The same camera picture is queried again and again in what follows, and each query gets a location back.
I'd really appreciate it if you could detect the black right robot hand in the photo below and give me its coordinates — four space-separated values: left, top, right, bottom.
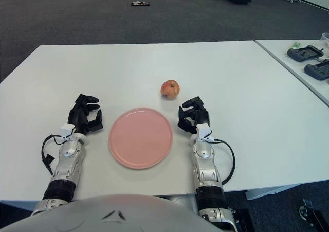
177 96 210 135

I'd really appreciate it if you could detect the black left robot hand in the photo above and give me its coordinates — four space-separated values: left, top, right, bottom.
67 94 104 135

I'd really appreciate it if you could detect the red yellow apple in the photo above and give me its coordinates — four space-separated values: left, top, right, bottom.
160 79 180 101

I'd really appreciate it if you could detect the pink round plate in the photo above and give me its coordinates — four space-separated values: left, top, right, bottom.
108 108 173 170

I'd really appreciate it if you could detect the grey robot torso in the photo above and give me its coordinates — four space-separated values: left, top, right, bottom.
0 193 224 232

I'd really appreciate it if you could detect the grey handheld controller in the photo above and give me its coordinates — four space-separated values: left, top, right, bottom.
304 59 329 81
286 45 324 62

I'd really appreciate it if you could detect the metal stand with caster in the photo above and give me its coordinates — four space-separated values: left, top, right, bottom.
299 198 329 224

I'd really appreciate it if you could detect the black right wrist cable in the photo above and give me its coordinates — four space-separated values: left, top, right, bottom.
213 138 236 185

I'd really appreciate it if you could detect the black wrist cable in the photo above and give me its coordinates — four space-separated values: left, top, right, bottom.
213 138 236 185
41 134 67 176

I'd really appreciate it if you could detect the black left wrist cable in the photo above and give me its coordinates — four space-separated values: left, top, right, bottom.
41 134 67 176

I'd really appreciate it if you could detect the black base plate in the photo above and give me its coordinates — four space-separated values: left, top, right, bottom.
232 208 257 232

